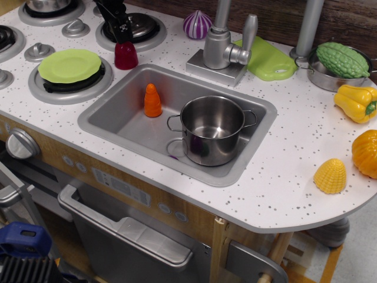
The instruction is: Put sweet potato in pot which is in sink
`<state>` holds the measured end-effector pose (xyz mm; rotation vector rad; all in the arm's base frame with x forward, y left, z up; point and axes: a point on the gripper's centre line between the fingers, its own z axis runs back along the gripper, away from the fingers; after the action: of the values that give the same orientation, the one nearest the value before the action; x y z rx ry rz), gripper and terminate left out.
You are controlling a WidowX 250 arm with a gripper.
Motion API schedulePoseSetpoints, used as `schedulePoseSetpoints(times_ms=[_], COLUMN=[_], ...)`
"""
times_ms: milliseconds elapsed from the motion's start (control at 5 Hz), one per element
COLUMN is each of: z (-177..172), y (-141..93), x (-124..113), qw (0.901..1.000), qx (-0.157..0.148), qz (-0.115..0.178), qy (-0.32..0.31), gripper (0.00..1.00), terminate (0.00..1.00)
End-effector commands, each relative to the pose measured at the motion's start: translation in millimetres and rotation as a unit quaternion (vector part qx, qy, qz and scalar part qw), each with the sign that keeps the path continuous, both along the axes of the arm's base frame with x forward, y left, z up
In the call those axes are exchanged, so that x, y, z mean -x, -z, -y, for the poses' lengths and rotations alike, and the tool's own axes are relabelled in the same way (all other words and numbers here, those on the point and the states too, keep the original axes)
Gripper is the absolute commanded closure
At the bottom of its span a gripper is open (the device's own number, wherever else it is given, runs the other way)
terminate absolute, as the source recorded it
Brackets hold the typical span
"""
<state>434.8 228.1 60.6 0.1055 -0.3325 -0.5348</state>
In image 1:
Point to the small steel pot right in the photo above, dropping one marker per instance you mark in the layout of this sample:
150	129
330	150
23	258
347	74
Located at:
320	76

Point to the grey vertical pole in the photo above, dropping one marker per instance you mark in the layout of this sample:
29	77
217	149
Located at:
308	29

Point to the orange toy pumpkin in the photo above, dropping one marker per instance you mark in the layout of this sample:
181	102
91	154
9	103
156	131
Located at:
364	153

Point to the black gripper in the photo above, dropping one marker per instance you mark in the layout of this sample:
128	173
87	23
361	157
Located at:
121	27

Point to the left edge stove burner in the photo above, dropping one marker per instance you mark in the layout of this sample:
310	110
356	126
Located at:
13	42

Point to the silver stove knob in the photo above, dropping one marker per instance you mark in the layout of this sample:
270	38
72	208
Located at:
97	12
6	79
38	52
75	29

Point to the orange toy carrot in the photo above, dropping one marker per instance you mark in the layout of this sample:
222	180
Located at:
152	102

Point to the silver stove knob middle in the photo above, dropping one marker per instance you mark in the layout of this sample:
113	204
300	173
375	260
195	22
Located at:
38	52

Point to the purple white toy onion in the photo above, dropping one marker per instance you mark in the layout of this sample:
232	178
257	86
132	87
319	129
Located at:
196	25

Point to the yellow toy corn piece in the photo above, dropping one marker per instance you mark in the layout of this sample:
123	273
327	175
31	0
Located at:
331	176

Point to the yellow toy bell pepper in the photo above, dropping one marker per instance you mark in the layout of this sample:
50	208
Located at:
358	103

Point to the front stove burner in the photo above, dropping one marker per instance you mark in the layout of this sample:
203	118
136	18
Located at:
97	87

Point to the silver stove knob left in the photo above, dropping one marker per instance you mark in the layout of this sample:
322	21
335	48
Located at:
6	79

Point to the green toy bitter gourd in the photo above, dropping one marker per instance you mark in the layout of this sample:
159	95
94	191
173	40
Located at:
342	60

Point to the grey toy sink basin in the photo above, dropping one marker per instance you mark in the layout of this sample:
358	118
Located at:
140	113

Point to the steel pot in sink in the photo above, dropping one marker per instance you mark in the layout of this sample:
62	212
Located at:
210	129

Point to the silver stove knob top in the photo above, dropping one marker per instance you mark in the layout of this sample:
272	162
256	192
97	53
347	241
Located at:
97	12

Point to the black ribbed heat sink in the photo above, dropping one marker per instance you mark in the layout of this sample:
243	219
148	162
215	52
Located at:
30	270

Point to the silver round oven dial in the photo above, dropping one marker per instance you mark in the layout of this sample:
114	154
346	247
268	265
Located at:
20	145

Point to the light green toy plate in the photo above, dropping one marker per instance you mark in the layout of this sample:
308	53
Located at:
69	66

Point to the green toy cutting board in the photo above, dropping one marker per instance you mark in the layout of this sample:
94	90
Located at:
269	63

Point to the silver stove knob upper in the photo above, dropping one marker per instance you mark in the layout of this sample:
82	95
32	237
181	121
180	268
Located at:
75	29

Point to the back right stove burner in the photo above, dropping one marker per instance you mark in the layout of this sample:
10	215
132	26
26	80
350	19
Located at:
148	44

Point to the back left stove burner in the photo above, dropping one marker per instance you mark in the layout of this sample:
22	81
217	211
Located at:
49	19

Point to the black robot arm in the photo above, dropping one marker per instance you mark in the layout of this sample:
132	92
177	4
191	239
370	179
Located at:
114	14

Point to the grey cabinet door right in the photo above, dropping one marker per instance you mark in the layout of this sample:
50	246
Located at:
250	265

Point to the grey oven door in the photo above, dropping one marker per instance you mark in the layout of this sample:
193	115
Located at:
25	186

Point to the silver toy faucet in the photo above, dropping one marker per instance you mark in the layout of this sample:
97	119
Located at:
221	60

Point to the blue clamp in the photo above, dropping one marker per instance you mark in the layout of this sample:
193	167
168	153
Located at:
23	240

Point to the grey dishwasher door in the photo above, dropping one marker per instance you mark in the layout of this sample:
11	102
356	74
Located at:
126	245

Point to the dark red toy sweet potato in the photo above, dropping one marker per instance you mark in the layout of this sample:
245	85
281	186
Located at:
125	56

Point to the steel pot lid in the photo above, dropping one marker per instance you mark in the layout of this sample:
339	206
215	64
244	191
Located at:
142	25

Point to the steel pot top left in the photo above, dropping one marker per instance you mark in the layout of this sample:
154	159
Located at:
45	6

